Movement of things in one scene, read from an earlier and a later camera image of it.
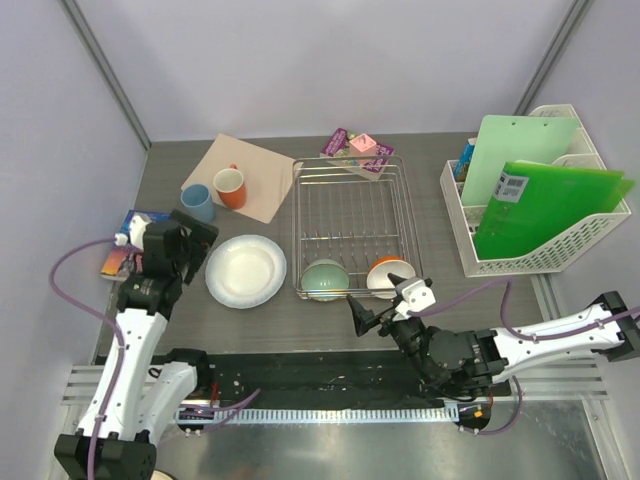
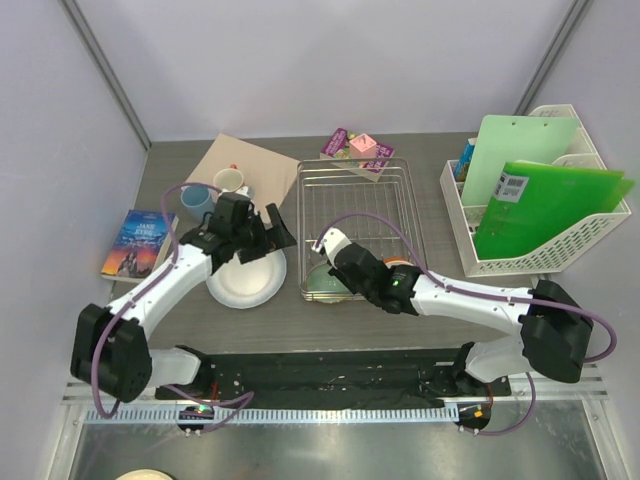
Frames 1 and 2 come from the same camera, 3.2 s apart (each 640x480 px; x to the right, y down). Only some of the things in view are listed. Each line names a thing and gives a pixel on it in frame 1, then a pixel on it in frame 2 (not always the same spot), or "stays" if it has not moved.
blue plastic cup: (196, 198) stays
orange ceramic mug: (230, 186) stays
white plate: (246, 271) stays
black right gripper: (364, 319) -> (339, 273)
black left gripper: (203, 236) -> (275, 237)
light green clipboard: (504, 139) stays
